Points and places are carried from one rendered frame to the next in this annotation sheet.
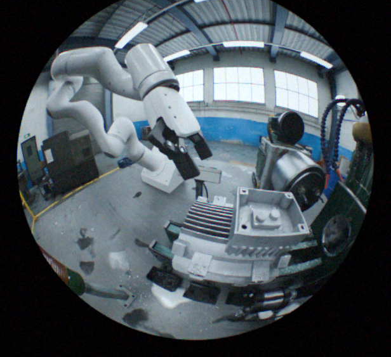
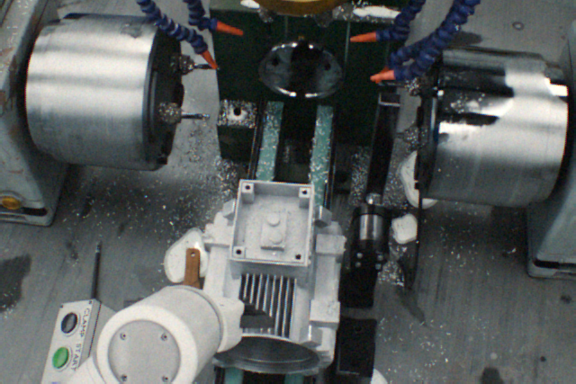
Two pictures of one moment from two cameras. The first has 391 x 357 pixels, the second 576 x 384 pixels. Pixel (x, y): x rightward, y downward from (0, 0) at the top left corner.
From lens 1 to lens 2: 89 cm
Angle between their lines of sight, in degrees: 78
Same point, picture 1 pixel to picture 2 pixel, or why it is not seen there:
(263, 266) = (324, 241)
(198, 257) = (318, 313)
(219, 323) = (422, 308)
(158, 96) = (232, 313)
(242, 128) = not seen: outside the picture
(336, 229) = (291, 66)
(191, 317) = (418, 359)
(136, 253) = not seen: outside the picture
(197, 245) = (301, 318)
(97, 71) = not seen: outside the picture
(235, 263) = (317, 275)
